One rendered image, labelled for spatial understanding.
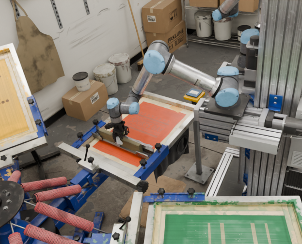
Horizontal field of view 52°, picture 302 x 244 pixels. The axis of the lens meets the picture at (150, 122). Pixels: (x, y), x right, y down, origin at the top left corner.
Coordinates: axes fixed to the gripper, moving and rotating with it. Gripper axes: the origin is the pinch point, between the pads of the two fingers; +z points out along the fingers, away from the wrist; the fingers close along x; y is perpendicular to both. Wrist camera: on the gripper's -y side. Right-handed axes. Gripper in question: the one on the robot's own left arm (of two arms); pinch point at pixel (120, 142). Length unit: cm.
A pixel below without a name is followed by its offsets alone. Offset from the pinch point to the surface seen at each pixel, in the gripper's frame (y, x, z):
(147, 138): 10.5, 16.0, 5.1
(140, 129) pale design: -0.4, 22.3, 5.2
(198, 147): 15, 76, 62
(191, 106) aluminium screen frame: 22, 58, 1
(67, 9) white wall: -200, 140, -22
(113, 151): -2.7, -5.6, 5.3
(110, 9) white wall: -199, 213, 4
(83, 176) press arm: 2.2, -36.6, -3.2
